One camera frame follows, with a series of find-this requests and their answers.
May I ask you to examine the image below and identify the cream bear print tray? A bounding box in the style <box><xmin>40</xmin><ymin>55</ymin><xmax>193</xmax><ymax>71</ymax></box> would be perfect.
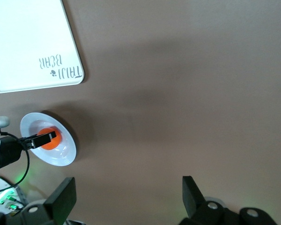
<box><xmin>0</xmin><ymin>0</ymin><xmax>85</xmax><ymax>94</ymax></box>

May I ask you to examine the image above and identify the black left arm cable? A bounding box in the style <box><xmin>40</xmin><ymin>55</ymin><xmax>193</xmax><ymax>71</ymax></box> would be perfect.
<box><xmin>0</xmin><ymin>132</ymin><xmax>30</xmax><ymax>194</ymax></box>

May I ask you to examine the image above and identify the orange fruit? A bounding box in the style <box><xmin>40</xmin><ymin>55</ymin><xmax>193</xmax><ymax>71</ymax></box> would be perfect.
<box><xmin>37</xmin><ymin>127</ymin><xmax>62</xmax><ymax>151</ymax></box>

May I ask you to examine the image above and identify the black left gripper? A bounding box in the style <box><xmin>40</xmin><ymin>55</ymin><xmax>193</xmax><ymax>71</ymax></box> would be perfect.
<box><xmin>0</xmin><ymin>131</ymin><xmax>57</xmax><ymax>170</ymax></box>

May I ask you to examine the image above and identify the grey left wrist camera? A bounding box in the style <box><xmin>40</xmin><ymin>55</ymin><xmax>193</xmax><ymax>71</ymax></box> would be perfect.
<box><xmin>0</xmin><ymin>116</ymin><xmax>10</xmax><ymax>129</ymax></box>

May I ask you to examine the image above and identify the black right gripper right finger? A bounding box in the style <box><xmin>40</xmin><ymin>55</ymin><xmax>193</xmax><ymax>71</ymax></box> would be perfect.
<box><xmin>182</xmin><ymin>175</ymin><xmax>213</xmax><ymax>220</ymax></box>

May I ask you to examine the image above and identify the pale lilac round plate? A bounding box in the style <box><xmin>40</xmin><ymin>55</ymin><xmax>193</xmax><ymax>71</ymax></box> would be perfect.
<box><xmin>20</xmin><ymin>112</ymin><xmax>77</xmax><ymax>167</ymax></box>

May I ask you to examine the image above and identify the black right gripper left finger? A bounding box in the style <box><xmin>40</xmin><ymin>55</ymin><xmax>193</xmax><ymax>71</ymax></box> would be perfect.
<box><xmin>43</xmin><ymin>177</ymin><xmax>77</xmax><ymax>225</ymax></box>

